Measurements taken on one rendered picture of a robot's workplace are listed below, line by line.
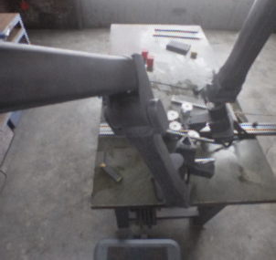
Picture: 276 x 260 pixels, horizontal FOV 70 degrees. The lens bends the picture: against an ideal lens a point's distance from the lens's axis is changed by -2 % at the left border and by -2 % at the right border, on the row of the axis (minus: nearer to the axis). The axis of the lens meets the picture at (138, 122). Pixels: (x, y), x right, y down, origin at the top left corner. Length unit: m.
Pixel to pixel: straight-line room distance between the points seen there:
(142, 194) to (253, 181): 0.47
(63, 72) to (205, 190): 0.76
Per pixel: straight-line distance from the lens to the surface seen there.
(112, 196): 0.82
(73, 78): 0.22
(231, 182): 0.93
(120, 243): 1.41
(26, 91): 0.18
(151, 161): 0.45
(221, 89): 0.60
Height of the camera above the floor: 1.65
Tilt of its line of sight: 50 degrees down
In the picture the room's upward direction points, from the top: 3 degrees clockwise
